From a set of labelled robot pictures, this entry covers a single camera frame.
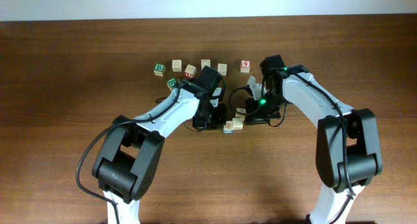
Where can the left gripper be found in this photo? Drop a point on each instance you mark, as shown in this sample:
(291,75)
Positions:
(218,122)

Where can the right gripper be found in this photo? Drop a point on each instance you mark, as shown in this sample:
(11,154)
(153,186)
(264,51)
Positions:
(257,117)

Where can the car picture yellow block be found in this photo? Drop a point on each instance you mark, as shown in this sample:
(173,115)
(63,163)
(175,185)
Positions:
(240,113)

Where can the shell picture Q block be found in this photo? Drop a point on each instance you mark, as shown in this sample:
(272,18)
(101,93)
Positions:
(228,127)

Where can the letter E L block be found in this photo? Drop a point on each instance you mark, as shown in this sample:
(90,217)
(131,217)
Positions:
(238,123)

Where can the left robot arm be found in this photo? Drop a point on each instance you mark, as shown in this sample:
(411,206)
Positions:
(127,161)

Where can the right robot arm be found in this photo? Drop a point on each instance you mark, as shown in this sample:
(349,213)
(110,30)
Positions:
(348,152)

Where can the red number nine block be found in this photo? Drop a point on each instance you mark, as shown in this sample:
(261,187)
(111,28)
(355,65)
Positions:
(245,66)

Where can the red letter wooden block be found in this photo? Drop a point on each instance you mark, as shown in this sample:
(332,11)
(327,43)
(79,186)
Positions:
(190,71)

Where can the green letter R block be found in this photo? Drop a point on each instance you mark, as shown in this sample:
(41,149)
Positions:
(172,83)

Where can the plain pale wooden block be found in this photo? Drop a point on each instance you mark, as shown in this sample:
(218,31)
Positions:
(222,69)

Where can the wooden block outline picture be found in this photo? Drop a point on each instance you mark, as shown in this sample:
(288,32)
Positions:
(205,62)

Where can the green letter B block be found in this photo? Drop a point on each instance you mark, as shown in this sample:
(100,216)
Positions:
(159,69)

